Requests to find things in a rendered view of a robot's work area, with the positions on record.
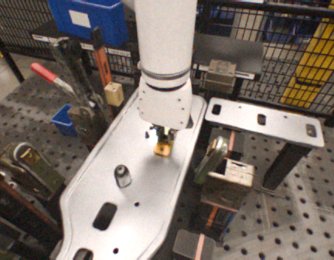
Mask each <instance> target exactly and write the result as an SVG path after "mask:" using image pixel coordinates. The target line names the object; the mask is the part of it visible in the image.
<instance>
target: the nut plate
mask: <svg viewBox="0 0 334 260"><path fill-rule="evenodd" d="M169 129H170V128H168V127H165V134H164V135H163V136H162V140H161V142H158V140H157V142H156V144H155V147H154V149H153V152H156V153H158V154H162V155H164V156H168V155H169V153H170V149H171V148H172V144H173V143H174V141H173V140H172V143H171V144H170V145H168V144H167V134H168V132H169ZM160 149H164V150H163V151H160Z"/></svg>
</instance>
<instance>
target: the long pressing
mask: <svg viewBox="0 0 334 260"><path fill-rule="evenodd" d="M138 92H139V87H138V88H137V89H136V90H135V92H134V93H133V95H132V96H131V97H130V98H129V99H128V101H127V103H126V104H125V106H124V107H123V108H122V109H121V111H120V113H119V114H118V115H117V117H116V118H115V119H114V120H113V122H112V123H111V125H110V127H108V129H107V131H106V132H105V133H104V134H103V136H102V137H101V139H100V140H99V142H98V143H97V144H96V145H95V147H94V148H93V151H91V153H90V155H89V156H88V157H87V158H86V160H85V161H84V162H83V164H82V165H81V167H80V168H79V169H78V171H77V172H76V174H75V175H74V176H73V179H72V180H71V181H70V182H69V183H68V185H67V186H66V188H65V189H64V191H63V192H62V193H61V196H60V200H59V210H60V220H61V227H62V230H63V241H62V244H61V247H60V249H59V251H58V252H57V254H56V257H55V258H54V259H53V260H73V259H74V256H75V255H76V253H77V252H78V250H80V249H82V248H85V249H86V250H89V251H92V253H93V258H92V260H151V259H152V257H154V255H155V254H156V253H157V251H158V250H159V249H160V248H161V246H162V245H163V244H164V242H165V240H166V238H167V235H168V233H169V229H170V225H171V223H172V219H173V217H174V213H175V212H176V207H177V203H178V202H179V197H180V193H181V192H182V188H183V185H184V182H185V180H186V176H187V172H188V170H189V166H190V162H191V160H192V158H193V154H194V150H195V148H196V144H197V140H198V138H199V134H200V130H201V128H202V127H203V122H204V118H205V115H206V111H207V107H208V103H207V100H206V99H205V98H203V97H200V96H198V95H193V94H192V96H193V103H192V111H191V114H190V115H191V117H192V119H193V122H194V126H193V128H185V129H183V130H179V131H178V132H177V136H176V140H175V141H174V143H173V144H172V148H171V149H170V153H169V155H168V156H164V155H162V154H158V153H156V152H153V149H154V147H155V144H156V142H157V140H158V138H157V136H156V134H155V129H152V130H150V126H151V125H152V124H151V123H149V122H146V121H144V120H142V119H141V118H140V115H139V109H138ZM152 126H153V125H152ZM145 132H148V135H149V137H148V139H146V138H145ZM120 164H123V165H125V166H127V167H128V169H129V171H130V174H131V183H130V184H129V185H128V186H126V187H123V188H122V187H119V186H118V185H117V183H116V181H115V179H114V168H115V167H117V166H118V165H120ZM136 202H139V205H138V207H136V206H135V203H136ZM105 203H111V204H114V205H116V206H117V211H116V213H115V214H114V216H113V219H112V220H111V223H110V225H109V227H108V228H107V230H104V231H101V230H98V229H96V228H94V226H93V223H94V220H95V219H96V218H97V215H98V214H99V213H100V210H101V208H102V207H103V205H104V204H105ZM115 248H118V250H119V252H118V253H117V254H114V253H113V250H114V249H115Z"/></svg>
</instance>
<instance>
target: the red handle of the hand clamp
mask: <svg viewBox="0 0 334 260"><path fill-rule="evenodd" d="M30 67H31V71H33V72H34V73H36V74H38V75H39V76H40V77H42V78H44V80H47V81H49V82H50V83H51V84H54V85H55V86H56V87H58V88H59V89H61V90H63V91H64V92H66V93H67V94H68V95H70V96H71V97H73V98H74V99H76V100H78V98H77V97H76V95H75V93H74V92H73V89H72V88H71V86H70V85H69V84H67V83H65V82H64V81H62V80H61V79H59V78H58V76H56V75H55V74H54V73H52V72H51V71H49V70H47V69H46V68H45V67H44V66H42V65H41V64H39V63H33V64H32V65H31V66H30ZM87 99H88V101H89V102H90V105H91V107H92V108H94V106H95V105H96V104H95V102H94V101H92V100H90V99H89V98H87Z"/></svg>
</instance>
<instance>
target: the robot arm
mask: <svg viewBox="0 0 334 260"><path fill-rule="evenodd" d="M120 1H121V2H122V3H123V4H125V5H126V6H127V7H129V9H131V10H132V11H133V12H135V17H136V22H137V33H138V47H139V53H140V61H139V62H138V69H140V70H141V78H140V85H139V92H138V109H139V115H140V118H141V119H142V120H144V121H146V122H149V123H151V124H152V125H153V128H154V129H155V134H156V136H157V138H158V142H161V140H162V136H163V135H164V134H165V127H168V128H170V129H169V132H168V134H167V144H168V145H170V144H171V143H172V140H173V141H175V140H176V133H177V131H179V130H183V129H185V128H193V126H194V122H193V119H192V117H191V115H190V114H191V111H192V103H193V96H192V88H191V83H190V78H189V76H190V71H191V59H192V53H193V37H194V25H195V20H196V4H197V0H120Z"/></svg>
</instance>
